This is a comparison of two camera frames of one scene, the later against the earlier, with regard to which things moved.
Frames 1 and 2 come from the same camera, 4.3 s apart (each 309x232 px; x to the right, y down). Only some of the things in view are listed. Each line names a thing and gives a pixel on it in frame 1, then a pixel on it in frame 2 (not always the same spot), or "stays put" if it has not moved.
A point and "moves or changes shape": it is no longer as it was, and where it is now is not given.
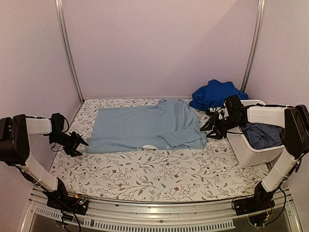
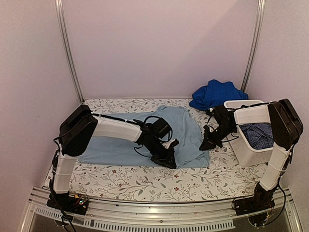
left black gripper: x=71 y=150 → x=166 y=160
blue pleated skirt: x=214 y=94 stays put
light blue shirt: x=172 y=124 moves or changes shape
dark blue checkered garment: x=260 y=136 stays put
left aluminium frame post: x=68 y=49 stays put
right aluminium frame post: x=254 y=45 stays put
